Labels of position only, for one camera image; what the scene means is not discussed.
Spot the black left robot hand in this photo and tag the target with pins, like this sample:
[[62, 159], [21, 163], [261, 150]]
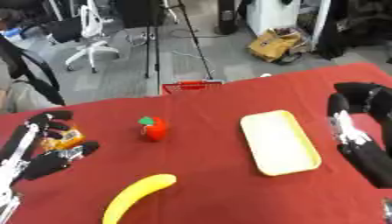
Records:
[[46, 164]]

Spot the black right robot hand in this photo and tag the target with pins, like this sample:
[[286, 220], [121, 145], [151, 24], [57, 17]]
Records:
[[370, 162]]

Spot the orange toy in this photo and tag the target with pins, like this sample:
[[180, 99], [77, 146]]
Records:
[[65, 139]]

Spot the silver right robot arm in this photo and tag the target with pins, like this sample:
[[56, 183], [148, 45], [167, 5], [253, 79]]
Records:
[[388, 211]]

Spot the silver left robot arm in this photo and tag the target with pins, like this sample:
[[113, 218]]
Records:
[[6, 204]]

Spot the pale yellow tray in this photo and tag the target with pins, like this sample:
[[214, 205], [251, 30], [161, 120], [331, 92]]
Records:
[[279, 143]]

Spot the yellow toy banana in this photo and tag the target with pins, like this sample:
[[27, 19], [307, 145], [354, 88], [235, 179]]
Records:
[[135, 192]]

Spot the small white object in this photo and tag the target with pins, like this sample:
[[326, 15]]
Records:
[[265, 75]]

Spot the white office chair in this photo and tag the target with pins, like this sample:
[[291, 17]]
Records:
[[91, 32]]

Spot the brown bag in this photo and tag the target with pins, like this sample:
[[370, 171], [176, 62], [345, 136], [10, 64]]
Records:
[[273, 45]]

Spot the black tripod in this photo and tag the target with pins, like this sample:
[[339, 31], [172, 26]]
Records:
[[151, 38]]

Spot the red basket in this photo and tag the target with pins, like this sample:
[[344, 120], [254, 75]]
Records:
[[191, 86]]

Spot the white cabinet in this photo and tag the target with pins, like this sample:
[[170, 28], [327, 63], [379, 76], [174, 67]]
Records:
[[275, 14]]

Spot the black stand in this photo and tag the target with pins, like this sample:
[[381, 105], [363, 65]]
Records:
[[226, 17]]

